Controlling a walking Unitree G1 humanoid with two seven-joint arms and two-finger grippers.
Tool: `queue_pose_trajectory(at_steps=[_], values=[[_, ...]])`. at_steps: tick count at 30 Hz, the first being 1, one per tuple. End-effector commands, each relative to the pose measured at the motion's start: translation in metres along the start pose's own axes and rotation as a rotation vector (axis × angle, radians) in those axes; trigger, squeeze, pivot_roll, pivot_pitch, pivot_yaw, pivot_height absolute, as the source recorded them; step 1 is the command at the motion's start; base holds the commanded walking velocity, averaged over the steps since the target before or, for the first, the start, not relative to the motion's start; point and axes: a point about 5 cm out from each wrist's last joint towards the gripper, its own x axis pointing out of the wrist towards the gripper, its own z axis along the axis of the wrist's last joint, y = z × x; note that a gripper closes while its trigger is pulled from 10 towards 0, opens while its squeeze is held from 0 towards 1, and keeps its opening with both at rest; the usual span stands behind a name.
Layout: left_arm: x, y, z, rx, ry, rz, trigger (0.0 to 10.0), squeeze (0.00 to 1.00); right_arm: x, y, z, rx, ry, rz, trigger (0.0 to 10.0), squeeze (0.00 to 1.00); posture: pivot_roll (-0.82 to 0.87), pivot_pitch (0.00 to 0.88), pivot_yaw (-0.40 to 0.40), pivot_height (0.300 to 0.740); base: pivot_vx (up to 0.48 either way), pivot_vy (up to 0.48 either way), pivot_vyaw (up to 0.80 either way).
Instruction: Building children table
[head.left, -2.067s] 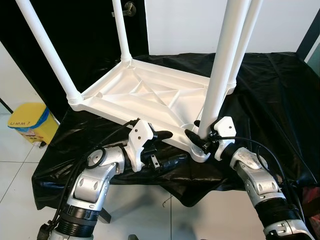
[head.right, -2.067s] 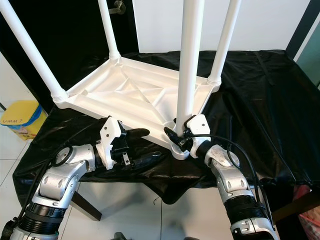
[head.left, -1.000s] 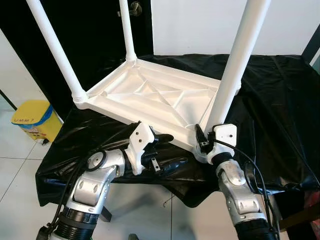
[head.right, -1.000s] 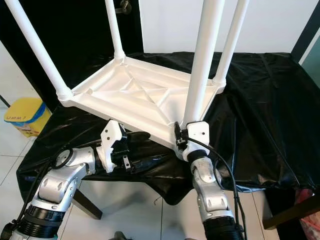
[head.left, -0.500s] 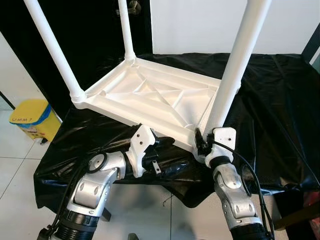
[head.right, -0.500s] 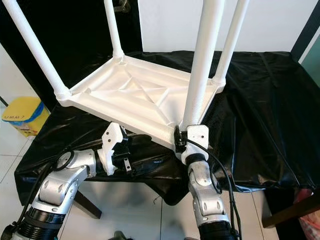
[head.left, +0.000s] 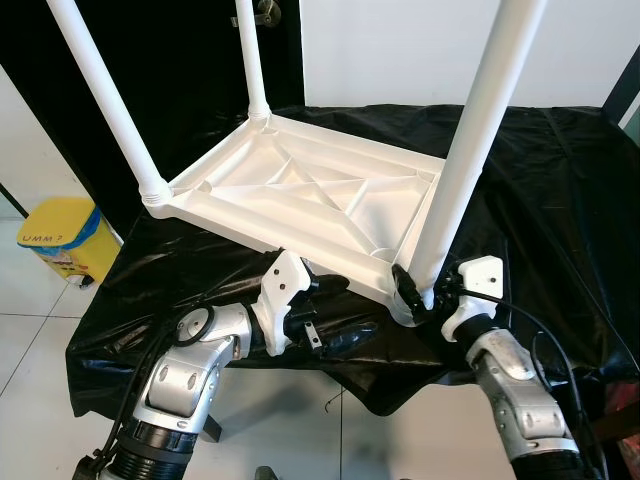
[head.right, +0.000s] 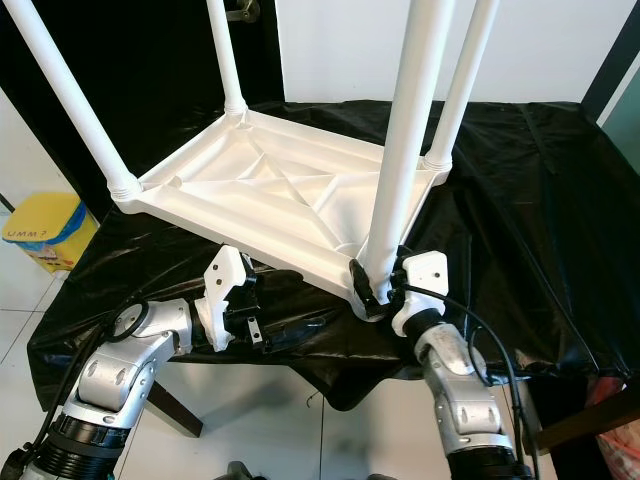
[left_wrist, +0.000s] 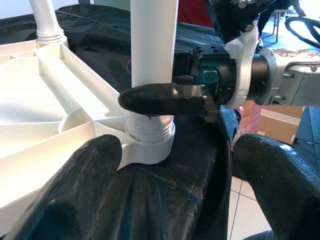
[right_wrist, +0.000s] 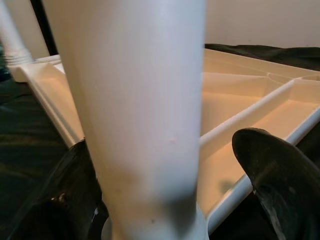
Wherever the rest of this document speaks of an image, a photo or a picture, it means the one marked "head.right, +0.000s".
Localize white plastic table top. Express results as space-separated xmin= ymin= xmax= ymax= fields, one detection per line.
xmin=110 ymin=103 xmax=453 ymax=321

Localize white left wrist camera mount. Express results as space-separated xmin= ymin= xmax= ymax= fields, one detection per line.
xmin=203 ymin=245 xmax=251 ymax=351

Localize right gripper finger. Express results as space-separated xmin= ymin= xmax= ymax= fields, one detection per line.
xmin=348 ymin=258 xmax=374 ymax=311

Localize brown wooden table leg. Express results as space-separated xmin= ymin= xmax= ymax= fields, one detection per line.
xmin=155 ymin=380 xmax=203 ymax=438
xmin=535 ymin=385 xmax=640 ymax=451

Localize metal door handle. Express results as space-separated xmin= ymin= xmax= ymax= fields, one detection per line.
xmin=228 ymin=0 xmax=261 ymax=23

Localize yellow cardboard box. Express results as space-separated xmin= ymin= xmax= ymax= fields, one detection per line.
xmin=2 ymin=192 xmax=99 ymax=273

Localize white plastic table leg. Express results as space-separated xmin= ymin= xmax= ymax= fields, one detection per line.
xmin=358 ymin=0 xmax=458 ymax=296
xmin=423 ymin=0 xmax=503 ymax=173
xmin=0 ymin=0 xmax=149 ymax=206
xmin=205 ymin=0 xmax=251 ymax=116

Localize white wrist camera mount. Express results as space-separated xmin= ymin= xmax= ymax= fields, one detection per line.
xmin=390 ymin=252 xmax=449 ymax=336
xmin=203 ymin=245 xmax=251 ymax=351

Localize pink plastic bag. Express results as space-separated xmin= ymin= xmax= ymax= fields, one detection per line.
xmin=595 ymin=385 xmax=640 ymax=471

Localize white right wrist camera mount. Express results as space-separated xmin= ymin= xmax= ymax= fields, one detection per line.
xmin=390 ymin=252 xmax=449 ymax=336

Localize black glossy tablecloth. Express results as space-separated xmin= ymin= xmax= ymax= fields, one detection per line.
xmin=28 ymin=97 xmax=640 ymax=411

